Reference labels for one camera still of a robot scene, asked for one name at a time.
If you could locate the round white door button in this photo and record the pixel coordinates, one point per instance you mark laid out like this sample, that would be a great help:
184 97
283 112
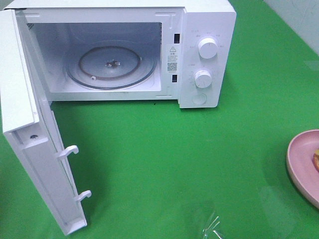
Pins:
199 99

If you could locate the white microwave knob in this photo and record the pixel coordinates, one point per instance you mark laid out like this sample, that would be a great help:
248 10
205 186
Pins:
207 47
203 79

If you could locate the white microwave door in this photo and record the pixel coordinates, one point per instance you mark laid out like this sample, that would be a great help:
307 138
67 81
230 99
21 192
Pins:
29 124

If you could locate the pink round plate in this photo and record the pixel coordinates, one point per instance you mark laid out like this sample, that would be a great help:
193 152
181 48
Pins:
301 167

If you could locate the burger with lettuce and cheese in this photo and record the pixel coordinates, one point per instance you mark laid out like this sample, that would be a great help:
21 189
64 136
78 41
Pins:
316 159

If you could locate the white microwave oven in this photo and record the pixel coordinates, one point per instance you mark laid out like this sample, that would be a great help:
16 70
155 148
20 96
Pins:
176 26

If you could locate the glass microwave turntable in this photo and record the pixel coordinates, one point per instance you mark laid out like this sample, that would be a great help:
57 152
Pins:
112 64

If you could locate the clear tape strip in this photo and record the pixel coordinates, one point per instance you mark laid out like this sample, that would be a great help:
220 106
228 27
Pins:
210 230

